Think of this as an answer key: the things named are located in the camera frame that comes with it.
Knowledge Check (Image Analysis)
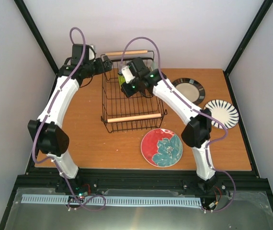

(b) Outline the plain lime green plate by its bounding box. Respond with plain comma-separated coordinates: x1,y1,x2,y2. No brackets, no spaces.
117,74,126,87

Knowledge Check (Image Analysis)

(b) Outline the black rimmed beige plate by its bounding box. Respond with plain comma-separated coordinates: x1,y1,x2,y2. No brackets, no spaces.
172,78,205,105

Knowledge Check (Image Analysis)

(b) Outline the black frame post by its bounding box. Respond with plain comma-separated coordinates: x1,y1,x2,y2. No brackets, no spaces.
13,0,61,75
224,0,273,77

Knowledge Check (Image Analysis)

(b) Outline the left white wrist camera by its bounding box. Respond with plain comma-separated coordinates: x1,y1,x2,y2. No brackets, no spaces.
86,44,96,60

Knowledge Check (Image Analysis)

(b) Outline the right black frame post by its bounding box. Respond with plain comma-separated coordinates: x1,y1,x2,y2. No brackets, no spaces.
224,0,273,77

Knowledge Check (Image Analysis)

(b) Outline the green striped rim plate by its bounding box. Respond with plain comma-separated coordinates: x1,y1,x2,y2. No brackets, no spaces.
205,99,239,129

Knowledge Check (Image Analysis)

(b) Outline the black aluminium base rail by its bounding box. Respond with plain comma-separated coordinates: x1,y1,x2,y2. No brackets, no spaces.
14,168,272,196

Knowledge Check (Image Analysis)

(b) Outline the red and teal flower plate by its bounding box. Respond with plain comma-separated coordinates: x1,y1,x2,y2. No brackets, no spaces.
140,128,183,168

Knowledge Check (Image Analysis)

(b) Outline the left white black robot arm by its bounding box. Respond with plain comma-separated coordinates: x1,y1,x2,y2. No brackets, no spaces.
27,44,112,193

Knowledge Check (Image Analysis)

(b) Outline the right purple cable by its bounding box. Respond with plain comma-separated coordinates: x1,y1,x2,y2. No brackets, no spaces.
121,36,237,214

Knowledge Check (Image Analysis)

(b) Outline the light blue slotted cable duct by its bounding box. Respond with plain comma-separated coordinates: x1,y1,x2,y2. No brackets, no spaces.
21,194,202,208

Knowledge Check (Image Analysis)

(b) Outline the left black frame post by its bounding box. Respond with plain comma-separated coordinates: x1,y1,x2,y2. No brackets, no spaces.
13,0,61,75

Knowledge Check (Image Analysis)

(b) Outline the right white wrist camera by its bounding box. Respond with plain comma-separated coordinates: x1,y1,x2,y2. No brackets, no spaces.
118,66,135,83

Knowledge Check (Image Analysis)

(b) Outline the mint green flower plate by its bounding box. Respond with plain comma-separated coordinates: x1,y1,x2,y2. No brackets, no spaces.
149,61,158,71

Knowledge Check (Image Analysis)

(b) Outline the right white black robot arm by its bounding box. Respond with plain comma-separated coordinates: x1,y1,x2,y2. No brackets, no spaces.
118,57,216,192

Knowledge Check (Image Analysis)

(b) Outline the black wire dish rack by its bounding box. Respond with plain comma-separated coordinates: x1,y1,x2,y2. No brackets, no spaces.
101,50,167,133

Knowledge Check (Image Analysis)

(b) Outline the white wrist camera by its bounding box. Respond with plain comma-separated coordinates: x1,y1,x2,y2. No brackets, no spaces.
86,44,96,60
118,66,135,83

